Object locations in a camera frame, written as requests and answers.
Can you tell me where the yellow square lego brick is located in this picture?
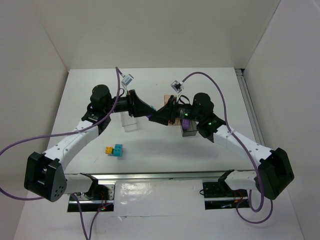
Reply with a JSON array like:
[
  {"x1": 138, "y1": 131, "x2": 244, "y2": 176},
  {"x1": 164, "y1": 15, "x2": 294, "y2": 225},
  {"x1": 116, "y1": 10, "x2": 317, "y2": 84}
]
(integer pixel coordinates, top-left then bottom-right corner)
[{"x1": 105, "y1": 146, "x2": 114, "y2": 155}]

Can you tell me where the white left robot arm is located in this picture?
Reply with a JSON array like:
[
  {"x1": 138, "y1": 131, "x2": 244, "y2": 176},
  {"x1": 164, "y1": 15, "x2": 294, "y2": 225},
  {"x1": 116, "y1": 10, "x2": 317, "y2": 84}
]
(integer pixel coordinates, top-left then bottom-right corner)
[{"x1": 24, "y1": 84, "x2": 155, "y2": 202}]

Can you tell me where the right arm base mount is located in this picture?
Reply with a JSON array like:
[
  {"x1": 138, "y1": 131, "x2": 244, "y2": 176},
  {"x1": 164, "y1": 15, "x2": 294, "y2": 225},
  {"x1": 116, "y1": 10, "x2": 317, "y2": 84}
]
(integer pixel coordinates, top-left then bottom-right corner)
[{"x1": 199, "y1": 182, "x2": 249, "y2": 210}]

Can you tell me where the teal lego brick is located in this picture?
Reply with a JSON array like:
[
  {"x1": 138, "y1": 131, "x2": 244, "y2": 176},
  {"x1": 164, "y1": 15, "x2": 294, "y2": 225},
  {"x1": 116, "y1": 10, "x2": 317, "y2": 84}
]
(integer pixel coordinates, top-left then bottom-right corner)
[{"x1": 111, "y1": 144, "x2": 123, "y2": 158}]

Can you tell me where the clear plastic container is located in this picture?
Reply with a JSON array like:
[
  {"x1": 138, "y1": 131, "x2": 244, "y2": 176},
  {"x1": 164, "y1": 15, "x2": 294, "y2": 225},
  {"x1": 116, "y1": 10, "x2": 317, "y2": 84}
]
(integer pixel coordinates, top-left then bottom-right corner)
[{"x1": 120, "y1": 112, "x2": 138, "y2": 132}]

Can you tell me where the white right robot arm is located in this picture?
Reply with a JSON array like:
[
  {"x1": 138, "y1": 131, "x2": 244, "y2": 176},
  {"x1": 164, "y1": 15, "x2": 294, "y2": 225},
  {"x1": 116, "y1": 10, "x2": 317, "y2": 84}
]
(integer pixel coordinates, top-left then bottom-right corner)
[{"x1": 148, "y1": 92, "x2": 294, "y2": 200}]

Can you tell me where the purple lego in grey bin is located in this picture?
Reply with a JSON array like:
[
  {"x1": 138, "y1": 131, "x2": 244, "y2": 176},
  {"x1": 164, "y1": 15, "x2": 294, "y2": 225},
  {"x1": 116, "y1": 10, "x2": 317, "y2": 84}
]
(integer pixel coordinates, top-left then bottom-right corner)
[{"x1": 181, "y1": 119, "x2": 190, "y2": 130}]

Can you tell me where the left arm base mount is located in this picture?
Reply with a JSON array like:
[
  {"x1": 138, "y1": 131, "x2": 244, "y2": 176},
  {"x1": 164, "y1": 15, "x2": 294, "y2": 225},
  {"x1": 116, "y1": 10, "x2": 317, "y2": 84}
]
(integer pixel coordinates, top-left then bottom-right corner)
[{"x1": 75, "y1": 182, "x2": 116, "y2": 213}]

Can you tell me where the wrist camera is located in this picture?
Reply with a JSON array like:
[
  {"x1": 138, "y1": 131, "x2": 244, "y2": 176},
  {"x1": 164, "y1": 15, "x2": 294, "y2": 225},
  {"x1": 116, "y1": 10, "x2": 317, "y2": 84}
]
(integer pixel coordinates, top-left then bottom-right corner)
[
  {"x1": 121, "y1": 74, "x2": 134, "y2": 87},
  {"x1": 170, "y1": 80, "x2": 184, "y2": 94}
]

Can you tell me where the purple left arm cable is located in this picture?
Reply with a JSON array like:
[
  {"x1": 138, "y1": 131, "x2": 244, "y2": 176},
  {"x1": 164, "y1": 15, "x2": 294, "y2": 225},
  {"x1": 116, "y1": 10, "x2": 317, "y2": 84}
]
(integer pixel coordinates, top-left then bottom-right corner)
[{"x1": 0, "y1": 66, "x2": 126, "y2": 240}]

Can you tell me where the aluminium front rail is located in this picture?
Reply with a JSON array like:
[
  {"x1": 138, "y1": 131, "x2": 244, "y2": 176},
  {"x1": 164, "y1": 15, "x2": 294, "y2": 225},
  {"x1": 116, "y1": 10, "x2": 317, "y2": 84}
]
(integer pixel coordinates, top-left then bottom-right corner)
[{"x1": 56, "y1": 170, "x2": 258, "y2": 181}]

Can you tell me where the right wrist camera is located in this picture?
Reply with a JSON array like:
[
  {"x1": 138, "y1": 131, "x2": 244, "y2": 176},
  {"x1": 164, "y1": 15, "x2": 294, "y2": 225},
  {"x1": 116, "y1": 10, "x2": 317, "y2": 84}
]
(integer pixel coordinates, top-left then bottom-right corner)
[{"x1": 170, "y1": 80, "x2": 184, "y2": 94}]

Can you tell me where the amber plastic container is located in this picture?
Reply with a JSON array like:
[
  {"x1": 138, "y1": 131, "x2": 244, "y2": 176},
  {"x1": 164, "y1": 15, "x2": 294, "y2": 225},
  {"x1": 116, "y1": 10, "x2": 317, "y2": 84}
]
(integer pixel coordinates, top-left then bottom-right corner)
[{"x1": 163, "y1": 95, "x2": 180, "y2": 126}]

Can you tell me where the dark grey plastic container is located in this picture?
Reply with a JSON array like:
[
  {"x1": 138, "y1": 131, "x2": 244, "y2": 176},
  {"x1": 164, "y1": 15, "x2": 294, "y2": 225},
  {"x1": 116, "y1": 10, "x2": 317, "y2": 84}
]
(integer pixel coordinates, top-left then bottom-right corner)
[{"x1": 180, "y1": 120, "x2": 198, "y2": 137}]

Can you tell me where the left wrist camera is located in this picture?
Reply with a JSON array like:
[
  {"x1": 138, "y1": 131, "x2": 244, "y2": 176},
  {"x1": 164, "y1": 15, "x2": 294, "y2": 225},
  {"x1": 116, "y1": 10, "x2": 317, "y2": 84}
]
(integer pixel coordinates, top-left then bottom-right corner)
[{"x1": 121, "y1": 74, "x2": 134, "y2": 87}]

